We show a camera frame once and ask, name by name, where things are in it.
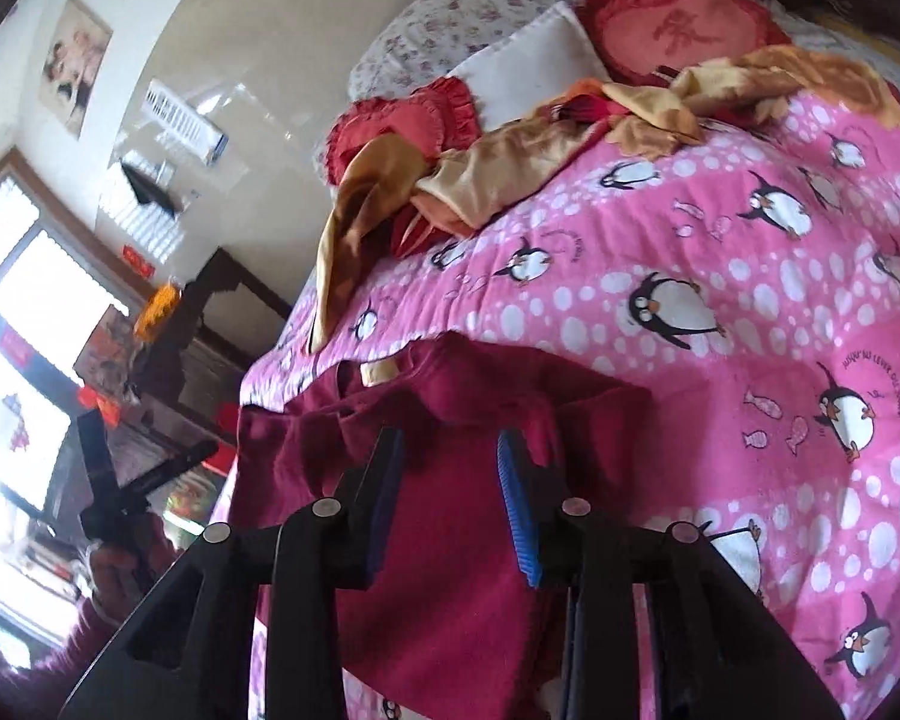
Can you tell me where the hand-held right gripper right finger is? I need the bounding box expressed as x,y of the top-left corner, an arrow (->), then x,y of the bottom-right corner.
495,429 -> 848,720

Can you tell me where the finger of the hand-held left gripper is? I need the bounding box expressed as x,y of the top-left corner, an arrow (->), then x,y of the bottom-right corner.
75,412 -> 117,518
118,439 -> 220,505

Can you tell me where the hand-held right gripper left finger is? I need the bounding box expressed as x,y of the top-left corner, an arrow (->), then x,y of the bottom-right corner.
56,426 -> 407,720

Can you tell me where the dark red sweater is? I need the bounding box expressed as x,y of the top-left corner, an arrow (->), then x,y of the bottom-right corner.
229,334 -> 653,698

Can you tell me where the person's left forearm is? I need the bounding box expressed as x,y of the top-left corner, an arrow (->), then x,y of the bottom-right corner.
0,592 -> 147,720

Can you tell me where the person's left hand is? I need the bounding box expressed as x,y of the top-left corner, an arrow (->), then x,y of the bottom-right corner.
86,540 -> 158,620

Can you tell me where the colourful gift box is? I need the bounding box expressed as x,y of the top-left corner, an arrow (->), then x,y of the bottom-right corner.
75,304 -> 140,391

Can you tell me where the orange plastic basket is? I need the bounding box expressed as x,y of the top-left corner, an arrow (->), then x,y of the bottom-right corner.
133,281 -> 181,342

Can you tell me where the wooden framed window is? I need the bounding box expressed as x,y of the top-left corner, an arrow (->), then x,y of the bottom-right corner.
0,148 -> 147,661

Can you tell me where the dark wooden table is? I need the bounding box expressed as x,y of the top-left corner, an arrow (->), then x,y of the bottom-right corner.
146,246 -> 293,428

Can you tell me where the dark hanging towel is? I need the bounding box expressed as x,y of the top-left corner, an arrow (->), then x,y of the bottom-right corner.
120,161 -> 177,218

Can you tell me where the pink penguin print blanket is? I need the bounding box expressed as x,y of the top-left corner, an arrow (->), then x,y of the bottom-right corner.
236,86 -> 900,720

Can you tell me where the yellow and red cloth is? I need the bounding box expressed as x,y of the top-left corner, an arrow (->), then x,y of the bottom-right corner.
307,45 -> 900,353

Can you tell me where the red ruffled heart pillow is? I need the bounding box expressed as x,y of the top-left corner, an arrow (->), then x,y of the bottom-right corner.
326,75 -> 485,188

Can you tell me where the white pillow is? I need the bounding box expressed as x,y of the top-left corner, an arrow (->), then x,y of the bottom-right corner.
450,1 -> 608,132

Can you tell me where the floral pillow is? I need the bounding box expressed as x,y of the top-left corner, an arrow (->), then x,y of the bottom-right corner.
349,0 -> 773,102

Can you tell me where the pink-red heart pillow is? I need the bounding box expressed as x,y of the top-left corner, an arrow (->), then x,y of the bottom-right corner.
574,0 -> 792,87

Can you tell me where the floral bed sheet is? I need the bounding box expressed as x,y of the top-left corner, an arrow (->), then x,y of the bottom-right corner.
784,11 -> 900,72

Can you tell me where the wall poster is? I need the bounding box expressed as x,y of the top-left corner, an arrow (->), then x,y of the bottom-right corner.
39,0 -> 113,140

